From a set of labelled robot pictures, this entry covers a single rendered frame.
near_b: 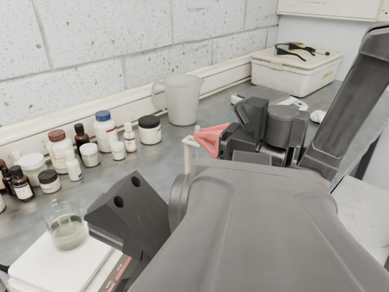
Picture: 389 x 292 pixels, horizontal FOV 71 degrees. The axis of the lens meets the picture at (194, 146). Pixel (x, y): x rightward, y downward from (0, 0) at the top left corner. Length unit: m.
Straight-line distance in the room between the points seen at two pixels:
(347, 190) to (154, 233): 0.60
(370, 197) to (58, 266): 0.66
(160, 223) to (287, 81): 1.11
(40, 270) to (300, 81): 1.10
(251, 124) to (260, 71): 0.84
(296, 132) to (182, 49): 0.72
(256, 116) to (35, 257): 0.42
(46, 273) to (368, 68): 0.52
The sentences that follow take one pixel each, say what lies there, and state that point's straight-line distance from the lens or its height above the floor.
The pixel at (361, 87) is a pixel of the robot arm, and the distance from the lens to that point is 0.46.
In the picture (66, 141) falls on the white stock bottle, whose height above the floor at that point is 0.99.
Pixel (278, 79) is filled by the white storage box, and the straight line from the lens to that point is 1.30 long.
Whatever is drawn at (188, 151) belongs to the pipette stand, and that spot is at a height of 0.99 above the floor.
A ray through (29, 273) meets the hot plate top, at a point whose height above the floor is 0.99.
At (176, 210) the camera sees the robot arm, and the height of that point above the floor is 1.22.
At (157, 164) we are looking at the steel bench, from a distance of 0.76.
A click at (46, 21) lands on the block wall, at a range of 0.84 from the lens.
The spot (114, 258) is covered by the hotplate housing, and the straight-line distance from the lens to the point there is 0.48.
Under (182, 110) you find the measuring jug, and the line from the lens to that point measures 0.92.
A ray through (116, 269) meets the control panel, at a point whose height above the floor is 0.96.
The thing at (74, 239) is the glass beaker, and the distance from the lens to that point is 0.46.
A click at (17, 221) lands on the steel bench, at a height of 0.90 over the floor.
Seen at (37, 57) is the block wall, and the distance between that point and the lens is 0.84.
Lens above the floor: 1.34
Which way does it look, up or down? 32 degrees down
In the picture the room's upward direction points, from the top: straight up
